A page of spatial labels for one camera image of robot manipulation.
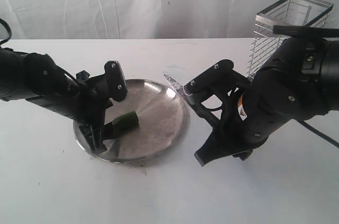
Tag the round steel plate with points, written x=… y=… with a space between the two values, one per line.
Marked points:
x=162 y=115

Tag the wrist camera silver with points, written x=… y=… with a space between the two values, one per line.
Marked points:
x=217 y=80
x=115 y=81

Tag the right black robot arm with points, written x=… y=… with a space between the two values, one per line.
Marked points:
x=297 y=82

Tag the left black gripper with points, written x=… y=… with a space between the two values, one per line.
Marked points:
x=83 y=99

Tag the black handled kitchen knife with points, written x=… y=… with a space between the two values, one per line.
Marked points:
x=176 y=86

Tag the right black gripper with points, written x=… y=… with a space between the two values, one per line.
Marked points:
x=247 y=121

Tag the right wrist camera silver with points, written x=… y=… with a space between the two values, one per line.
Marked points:
x=217 y=80

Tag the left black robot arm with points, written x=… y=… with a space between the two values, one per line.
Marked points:
x=16 y=70

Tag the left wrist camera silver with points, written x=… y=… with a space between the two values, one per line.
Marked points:
x=115 y=81

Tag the wire metal utensil holder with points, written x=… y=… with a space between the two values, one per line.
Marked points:
x=313 y=13

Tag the green jalapeno pepper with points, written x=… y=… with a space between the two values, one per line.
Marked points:
x=124 y=123

